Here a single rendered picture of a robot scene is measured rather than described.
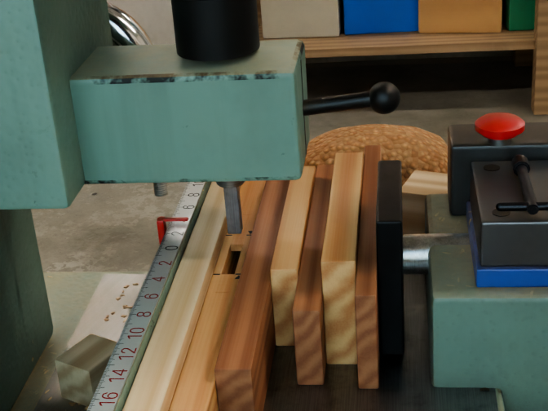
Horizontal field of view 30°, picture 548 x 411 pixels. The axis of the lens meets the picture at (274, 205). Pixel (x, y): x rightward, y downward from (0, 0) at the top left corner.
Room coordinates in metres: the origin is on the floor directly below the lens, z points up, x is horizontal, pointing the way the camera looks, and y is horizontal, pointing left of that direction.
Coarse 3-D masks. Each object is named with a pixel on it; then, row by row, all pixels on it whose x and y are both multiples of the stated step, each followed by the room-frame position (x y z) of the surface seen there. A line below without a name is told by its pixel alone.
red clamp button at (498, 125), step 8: (480, 120) 0.58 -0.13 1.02; (488, 120) 0.58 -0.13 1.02; (496, 120) 0.58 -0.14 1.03; (504, 120) 0.58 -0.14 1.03; (512, 120) 0.58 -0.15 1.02; (520, 120) 0.58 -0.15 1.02; (480, 128) 0.58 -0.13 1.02; (488, 128) 0.57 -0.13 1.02; (496, 128) 0.57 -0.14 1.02; (504, 128) 0.57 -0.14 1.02; (512, 128) 0.57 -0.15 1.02; (520, 128) 0.57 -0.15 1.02; (488, 136) 0.58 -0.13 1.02; (496, 136) 0.57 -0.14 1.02; (504, 136) 0.57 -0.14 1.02; (512, 136) 0.57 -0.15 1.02
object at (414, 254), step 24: (384, 168) 0.59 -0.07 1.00; (384, 192) 0.55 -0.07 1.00; (384, 216) 0.52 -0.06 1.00; (384, 240) 0.51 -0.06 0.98; (408, 240) 0.55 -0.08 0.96; (432, 240) 0.55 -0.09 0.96; (456, 240) 0.55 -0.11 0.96; (384, 264) 0.51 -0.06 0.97; (408, 264) 0.54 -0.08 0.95; (384, 288) 0.51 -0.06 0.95; (384, 312) 0.51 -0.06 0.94; (384, 336) 0.51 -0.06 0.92
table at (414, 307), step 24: (408, 288) 0.60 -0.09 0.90; (408, 312) 0.57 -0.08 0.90; (408, 336) 0.54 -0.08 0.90; (288, 360) 0.52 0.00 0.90; (384, 360) 0.52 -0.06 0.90; (408, 360) 0.51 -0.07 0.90; (288, 384) 0.50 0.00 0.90; (336, 384) 0.50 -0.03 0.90; (384, 384) 0.49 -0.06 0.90; (408, 384) 0.49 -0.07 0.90; (264, 408) 0.48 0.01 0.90; (288, 408) 0.48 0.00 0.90; (312, 408) 0.47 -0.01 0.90; (336, 408) 0.47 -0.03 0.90; (360, 408) 0.47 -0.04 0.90; (384, 408) 0.47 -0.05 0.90; (408, 408) 0.47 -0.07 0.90; (432, 408) 0.47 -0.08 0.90; (456, 408) 0.46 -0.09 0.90; (480, 408) 0.46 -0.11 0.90; (504, 408) 0.47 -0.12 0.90
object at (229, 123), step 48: (96, 48) 0.65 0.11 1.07; (144, 48) 0.64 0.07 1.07; (288, 48) 0.61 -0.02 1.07; (96, 96) 0.58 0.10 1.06; (144, 96) 0.58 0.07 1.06; (192, 96) 0.57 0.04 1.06; (240, 96) 0.57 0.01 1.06; (288, 96) 0.57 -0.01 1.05; (96, 144) 0.58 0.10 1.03; (144, 144) 0.58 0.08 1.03; (192, 144) 0.57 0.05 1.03; (240, 144) 0.57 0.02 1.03; (288, 144) 0.57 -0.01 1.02
